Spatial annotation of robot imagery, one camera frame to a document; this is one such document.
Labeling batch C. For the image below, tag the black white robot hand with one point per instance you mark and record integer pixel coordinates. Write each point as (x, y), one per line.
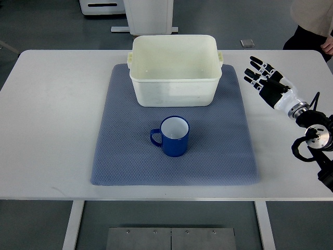
(275, 89)

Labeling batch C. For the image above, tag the blue enamel mug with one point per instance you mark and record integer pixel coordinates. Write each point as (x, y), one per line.
(172, 136)

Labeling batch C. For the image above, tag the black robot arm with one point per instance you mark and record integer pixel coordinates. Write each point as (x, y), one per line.
(318, 137)

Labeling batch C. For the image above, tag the white plastic box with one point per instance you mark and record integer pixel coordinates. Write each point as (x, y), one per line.
(175, 70)

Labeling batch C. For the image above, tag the small grey floor plate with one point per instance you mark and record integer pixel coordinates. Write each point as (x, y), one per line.
(247, 43)

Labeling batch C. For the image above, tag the person in beige top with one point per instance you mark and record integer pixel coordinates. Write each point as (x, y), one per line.
(314, 30)

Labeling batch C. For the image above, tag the blue textured mat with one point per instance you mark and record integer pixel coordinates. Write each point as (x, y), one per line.
(219, 149)

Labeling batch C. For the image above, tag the right white table leg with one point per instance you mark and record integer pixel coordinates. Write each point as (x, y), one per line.
(266, 234)

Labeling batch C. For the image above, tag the white table leg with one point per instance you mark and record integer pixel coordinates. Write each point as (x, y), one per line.
(73, 226)
(266, 234)

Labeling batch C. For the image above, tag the white cabinet with slot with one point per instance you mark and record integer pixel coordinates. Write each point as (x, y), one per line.
(105, 7)

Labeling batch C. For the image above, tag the left white table leg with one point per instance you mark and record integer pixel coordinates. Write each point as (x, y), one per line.
(73, 226)

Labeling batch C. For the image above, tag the white machine pedestal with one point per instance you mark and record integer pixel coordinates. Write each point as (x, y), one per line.
(145, 17)

